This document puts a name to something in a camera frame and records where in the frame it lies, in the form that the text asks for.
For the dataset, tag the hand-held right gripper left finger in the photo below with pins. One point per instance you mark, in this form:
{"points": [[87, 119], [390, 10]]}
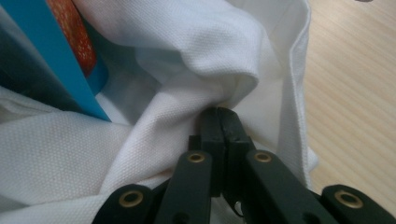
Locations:
{"points": [[213, 133]]}

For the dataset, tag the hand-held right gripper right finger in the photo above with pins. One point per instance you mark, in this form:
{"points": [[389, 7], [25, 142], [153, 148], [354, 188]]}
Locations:
{"points": [[235, 133]]}

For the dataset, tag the white printed cloth bag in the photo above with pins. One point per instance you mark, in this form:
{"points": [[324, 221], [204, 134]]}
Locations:
{"points": [[202, 46]]}

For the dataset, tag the blue box with orange print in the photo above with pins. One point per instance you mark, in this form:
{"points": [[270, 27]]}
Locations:
{"points": [[46, 46]]}

